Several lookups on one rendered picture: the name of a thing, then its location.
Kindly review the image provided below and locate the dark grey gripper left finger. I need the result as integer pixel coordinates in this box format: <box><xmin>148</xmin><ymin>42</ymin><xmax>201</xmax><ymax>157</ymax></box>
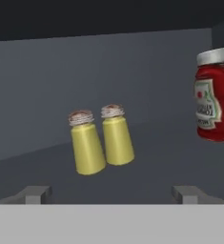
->
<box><xmin>0</xmin><ymin>185</ymin><xmax>53</xmax><ymax>205</ymax></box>

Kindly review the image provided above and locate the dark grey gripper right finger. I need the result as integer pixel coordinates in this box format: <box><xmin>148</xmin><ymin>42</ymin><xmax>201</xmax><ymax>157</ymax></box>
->
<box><xmin>171</xmin><ymin>185</ymin><xmax>224</xmax><ymax>205</ymax></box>

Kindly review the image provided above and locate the red ketchup bottle white cap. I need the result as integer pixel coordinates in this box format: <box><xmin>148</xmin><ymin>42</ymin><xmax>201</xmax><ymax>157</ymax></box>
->
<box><xmin>193</xmin><ymin>47</ymin><xmax>224</xmax><ymax>143</ymax></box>

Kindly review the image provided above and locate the yellow shaker with silver cap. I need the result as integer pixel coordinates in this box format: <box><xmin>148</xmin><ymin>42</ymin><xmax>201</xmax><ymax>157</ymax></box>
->
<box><xmin>68</xmin><ymin>109</ymin><xmax>107</xmax><ymax>176</ymax></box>
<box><xmin>100</xmin><ymin>103</ymin><xmax>136</xmax><ymax>167</ymax></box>

